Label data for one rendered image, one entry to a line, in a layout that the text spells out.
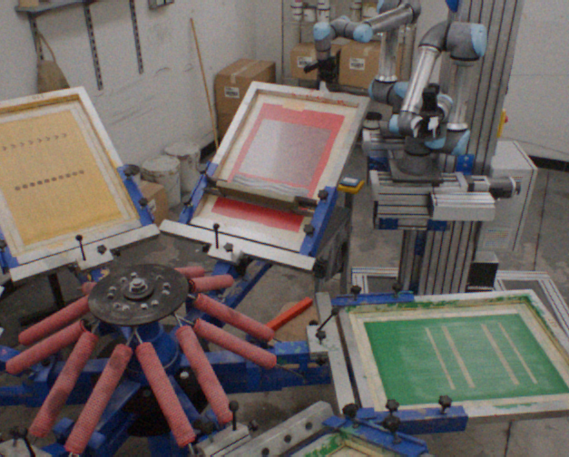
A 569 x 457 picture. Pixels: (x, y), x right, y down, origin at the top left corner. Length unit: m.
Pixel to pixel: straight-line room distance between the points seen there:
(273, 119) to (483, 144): 0.98
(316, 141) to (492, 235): 1.04
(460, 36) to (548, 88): 3.47
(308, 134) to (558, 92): 3.61
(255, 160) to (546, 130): 3.86
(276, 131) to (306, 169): 0.27
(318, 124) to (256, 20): 3.95
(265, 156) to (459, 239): 1.13
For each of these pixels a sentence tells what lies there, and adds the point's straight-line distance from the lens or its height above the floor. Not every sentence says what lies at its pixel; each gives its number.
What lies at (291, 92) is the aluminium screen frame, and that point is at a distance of 2.64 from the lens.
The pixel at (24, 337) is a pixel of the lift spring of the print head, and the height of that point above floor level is 1.12.
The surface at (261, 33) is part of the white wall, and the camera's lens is 6.39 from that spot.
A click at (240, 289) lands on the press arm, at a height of 0.92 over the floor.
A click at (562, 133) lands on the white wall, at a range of 5.89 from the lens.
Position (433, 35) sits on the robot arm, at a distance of 2.36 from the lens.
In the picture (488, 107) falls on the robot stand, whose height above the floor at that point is 1.51.
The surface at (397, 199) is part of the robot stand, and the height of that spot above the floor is 1.13.
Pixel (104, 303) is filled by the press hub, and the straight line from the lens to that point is 1.74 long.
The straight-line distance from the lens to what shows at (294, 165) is 2.42.
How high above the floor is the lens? 2.35
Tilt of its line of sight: 32 degrees down
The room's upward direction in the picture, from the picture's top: straight up
